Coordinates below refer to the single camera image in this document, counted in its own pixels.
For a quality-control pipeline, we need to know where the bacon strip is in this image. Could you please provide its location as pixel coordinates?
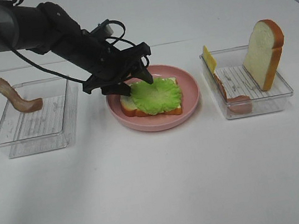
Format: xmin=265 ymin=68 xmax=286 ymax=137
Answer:
xmin=213 ymin=74 xmax=253 ymax=114
xmin=0 ymin=77 xmax=43 ymax=113

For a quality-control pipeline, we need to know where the yellow cheese slice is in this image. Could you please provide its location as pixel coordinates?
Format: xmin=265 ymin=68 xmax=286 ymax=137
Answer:
xmin=202 ymin=45 xmax=217 ymax=74

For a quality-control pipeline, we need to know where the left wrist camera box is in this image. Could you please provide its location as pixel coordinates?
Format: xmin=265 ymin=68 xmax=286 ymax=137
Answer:
xmin=96 ymin=19 xmax=114 ymax=38

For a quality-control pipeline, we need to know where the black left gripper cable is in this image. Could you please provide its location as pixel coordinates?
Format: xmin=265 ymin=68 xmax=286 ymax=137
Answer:
xmin=8 ymin=20 xmax=134 ymax=93

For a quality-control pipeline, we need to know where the bread slice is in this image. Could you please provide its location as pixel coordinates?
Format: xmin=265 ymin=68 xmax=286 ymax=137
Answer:
xmin=120 ymin=77 xmax=183 ymax=117
xmin=243 ymin=19 xmax=285 ymax=91

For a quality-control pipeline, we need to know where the clear left plastic container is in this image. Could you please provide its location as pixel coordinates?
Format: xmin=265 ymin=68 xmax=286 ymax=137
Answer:
xmin=0 ymin=77 xmax=78 ymax=159

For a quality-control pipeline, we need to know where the pink round plate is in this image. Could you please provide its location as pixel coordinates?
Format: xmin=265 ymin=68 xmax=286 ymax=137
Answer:
xmin=106 ymin=65 xmax=200 ymax=132

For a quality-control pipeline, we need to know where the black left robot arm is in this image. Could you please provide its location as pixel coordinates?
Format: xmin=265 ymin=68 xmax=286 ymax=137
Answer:
xmin=0 ymin=0 xmax=153 ymax=96

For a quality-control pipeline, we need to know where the green lettuce leaf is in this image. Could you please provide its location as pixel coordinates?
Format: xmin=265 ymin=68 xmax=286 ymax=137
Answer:
xmin=130 ymin=77 xmax=183 ymax=115

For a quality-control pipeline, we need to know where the clear plastic container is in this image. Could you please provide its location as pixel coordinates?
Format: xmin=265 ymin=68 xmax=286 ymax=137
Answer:
xmin=0 ymin=77 xmax=78 ymax=159
xmin=199 ymin=45 xmax=293 ymax=120

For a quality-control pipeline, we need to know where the clear right plastic container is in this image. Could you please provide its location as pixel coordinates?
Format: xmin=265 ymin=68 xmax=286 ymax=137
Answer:
xmin=199 ymin=45 xmax=293 ymax=120

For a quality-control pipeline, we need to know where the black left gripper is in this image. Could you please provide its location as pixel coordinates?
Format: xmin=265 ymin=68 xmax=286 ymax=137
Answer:
xmin=74 ymin=32 xmax=153 ymax=96

